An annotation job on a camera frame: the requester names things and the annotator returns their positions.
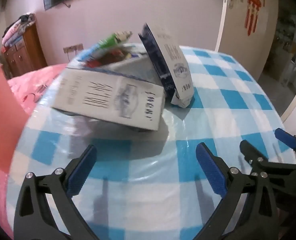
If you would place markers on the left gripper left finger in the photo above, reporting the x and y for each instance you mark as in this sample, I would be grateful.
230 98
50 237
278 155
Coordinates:
33 217

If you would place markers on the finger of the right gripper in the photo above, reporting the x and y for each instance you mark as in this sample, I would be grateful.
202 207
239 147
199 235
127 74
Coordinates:
285 138
251 154

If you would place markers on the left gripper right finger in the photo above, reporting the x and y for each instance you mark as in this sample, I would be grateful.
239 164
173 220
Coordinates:
258 219

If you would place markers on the grey milk carton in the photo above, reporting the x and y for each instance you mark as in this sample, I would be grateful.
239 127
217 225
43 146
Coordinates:
110 97
169 62

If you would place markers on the white door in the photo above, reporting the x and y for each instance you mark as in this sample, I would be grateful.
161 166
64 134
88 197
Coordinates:
250 51

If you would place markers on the orange plastic bucket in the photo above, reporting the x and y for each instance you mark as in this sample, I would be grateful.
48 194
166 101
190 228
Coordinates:
12 121

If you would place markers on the blue checkered plastic mat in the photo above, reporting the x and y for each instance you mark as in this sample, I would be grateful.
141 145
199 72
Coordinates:
149 185

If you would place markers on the grey milk carton standing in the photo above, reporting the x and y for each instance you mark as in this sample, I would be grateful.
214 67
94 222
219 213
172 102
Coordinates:
169 62

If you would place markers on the pink heart blanket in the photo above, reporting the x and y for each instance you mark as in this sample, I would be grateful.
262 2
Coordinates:
28 90

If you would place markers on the grey open cardboard box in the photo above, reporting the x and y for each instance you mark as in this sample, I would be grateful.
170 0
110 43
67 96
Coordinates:
129 60

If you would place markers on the red door decoration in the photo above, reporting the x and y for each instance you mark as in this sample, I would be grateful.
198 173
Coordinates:
251 18

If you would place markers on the brown wooden cabinet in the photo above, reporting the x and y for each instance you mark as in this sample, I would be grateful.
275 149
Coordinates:
26 54

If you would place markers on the green snack wrapper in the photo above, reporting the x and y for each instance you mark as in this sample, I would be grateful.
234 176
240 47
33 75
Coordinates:
115 39

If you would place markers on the folded clothes pile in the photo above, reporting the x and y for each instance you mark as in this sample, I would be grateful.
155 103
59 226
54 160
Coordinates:
18 28

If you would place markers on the wall power socket strip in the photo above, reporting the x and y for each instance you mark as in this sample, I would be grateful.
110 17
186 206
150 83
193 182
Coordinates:
77 47

